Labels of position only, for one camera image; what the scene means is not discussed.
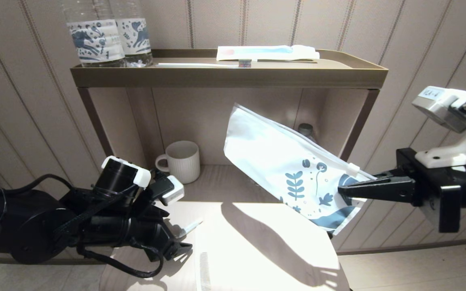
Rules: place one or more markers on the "brown metal shelf tray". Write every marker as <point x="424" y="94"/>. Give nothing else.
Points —
<point x="225" y="77"/>

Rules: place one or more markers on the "small clear water bottle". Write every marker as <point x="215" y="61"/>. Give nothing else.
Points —
<point x="306" y="130"/>

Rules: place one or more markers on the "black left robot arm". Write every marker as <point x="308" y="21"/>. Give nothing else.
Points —
<point x="14" y="226"/>

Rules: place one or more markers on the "white ribbed mug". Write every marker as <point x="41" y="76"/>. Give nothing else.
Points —
<point x="184" y="161"/>

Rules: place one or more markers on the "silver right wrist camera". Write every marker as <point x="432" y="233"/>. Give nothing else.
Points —
<point x="439" y="105"/>

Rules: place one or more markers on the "white wrapped blue toothbrush pack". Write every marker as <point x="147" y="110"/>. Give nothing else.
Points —
<point x="265" y="52"/>

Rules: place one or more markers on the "white floral zip pouch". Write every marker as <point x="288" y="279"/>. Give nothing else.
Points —
<point x="273" y="161"/>

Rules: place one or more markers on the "white comb in wrapper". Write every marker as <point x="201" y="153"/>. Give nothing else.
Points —
<point x="204" y="270"/>

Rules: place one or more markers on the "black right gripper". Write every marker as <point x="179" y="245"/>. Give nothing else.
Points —
<point x="439" y="190"/>

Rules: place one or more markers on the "beige wooden shelf cabinet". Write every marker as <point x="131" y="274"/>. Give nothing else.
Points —
<point x="119" y="133"/>

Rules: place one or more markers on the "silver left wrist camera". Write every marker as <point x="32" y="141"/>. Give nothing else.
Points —
<point x="172" y="190"/>

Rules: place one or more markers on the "white toothbrush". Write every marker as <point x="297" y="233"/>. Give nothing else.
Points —
<point x="200" y="64"/>

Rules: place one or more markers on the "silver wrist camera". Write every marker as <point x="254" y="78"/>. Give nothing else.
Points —
<point x="172" y="190"/>
<point x="439" y="105"/>

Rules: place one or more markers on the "large bottle blue deer label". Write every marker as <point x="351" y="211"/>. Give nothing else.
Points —
<point x="95" y="42"/>
<point x="138" y="36"/>

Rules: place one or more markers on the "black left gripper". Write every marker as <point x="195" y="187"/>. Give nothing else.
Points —
<point x="154" y="238"/>

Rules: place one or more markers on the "small black knob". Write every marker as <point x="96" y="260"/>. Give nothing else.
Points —
<point x="329" y="234"/>

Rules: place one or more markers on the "small white toothpaste tube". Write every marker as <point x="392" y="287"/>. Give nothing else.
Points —
<point x="192" y="227"/>

